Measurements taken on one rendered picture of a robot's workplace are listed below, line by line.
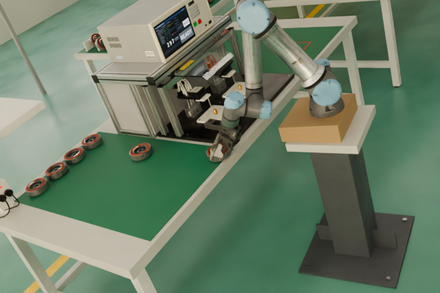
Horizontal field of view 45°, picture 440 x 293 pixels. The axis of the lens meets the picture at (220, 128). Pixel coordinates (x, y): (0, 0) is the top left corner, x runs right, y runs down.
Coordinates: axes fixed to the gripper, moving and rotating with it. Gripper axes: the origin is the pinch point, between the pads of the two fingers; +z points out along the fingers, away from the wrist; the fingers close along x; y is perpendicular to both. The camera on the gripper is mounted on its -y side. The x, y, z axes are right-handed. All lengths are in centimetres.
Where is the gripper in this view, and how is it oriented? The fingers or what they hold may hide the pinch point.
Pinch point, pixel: (219, 150)
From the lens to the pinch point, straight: 238.5
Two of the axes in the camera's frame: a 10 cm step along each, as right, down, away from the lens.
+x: 5.7, -5.5, 6.1
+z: -1.3, 6.6, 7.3
